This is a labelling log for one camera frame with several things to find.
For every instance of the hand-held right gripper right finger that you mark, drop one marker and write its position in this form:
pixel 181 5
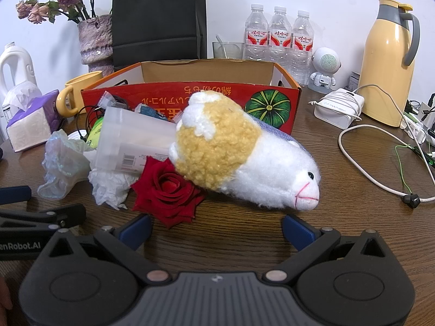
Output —
pixel 299 232

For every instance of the purple tissue pack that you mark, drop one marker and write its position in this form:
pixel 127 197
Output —
pixel 30 129

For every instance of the white power adapter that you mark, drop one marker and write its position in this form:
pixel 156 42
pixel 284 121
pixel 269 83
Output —
pixel 334 110

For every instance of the red artificial rose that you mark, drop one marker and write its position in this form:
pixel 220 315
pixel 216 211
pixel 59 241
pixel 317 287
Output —
pixel 166 193

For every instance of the small blue packet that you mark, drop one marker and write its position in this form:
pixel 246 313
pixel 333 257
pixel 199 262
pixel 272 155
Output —
pixel 151 111

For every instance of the white detergent bottle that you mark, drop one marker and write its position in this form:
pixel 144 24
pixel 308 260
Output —
pixel 17 64

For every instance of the white yellow plush sheep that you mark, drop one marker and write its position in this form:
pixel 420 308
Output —
pixel 272 169

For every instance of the white power strip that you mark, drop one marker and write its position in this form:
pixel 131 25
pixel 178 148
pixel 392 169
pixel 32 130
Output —
pixel 416 129

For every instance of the yellow ceramic mug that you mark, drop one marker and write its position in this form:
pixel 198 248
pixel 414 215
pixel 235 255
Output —
pixel 81 83

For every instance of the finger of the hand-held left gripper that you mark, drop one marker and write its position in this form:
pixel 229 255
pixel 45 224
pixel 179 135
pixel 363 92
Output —
pixel 68 214
pixel 15 195

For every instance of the white tissue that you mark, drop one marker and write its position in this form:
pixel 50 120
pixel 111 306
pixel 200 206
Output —
pixel 108 183

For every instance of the red orange cardboard box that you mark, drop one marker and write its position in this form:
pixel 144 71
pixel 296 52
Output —
pixel 217 91

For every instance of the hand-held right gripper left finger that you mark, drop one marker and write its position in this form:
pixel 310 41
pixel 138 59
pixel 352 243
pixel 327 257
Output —
pixel 136 231

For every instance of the white plastic cap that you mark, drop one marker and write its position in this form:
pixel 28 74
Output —
pixel 74 135

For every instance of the small grey box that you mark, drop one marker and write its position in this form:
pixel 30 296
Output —
pixel 355 81

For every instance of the clear glass cup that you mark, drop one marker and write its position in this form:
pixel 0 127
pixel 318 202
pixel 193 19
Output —
pixel 231 51

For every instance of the yellow thermos jug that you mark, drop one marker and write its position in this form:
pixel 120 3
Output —
pixel 384 68

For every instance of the purple knitted pouch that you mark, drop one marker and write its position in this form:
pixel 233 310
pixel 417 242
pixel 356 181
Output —
pixel 277 132

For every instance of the black paper bag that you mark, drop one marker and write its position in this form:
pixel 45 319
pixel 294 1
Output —
pixel 159 17

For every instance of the translucent plastic bag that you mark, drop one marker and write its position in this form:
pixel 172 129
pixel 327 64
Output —
pixel 63 163

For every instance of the clear plastic container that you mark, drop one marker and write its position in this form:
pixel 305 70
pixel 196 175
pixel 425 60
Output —
pixel 136 135

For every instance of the small white plastic packet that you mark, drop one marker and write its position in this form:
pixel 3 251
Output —
pixel 107 100

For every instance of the red label water bottle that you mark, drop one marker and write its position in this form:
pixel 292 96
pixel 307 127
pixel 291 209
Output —
pixel 280 37
pixel 255 34
pixel 301 47

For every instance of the white robot speaker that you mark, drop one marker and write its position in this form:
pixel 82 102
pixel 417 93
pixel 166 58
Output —
pixel 326 61

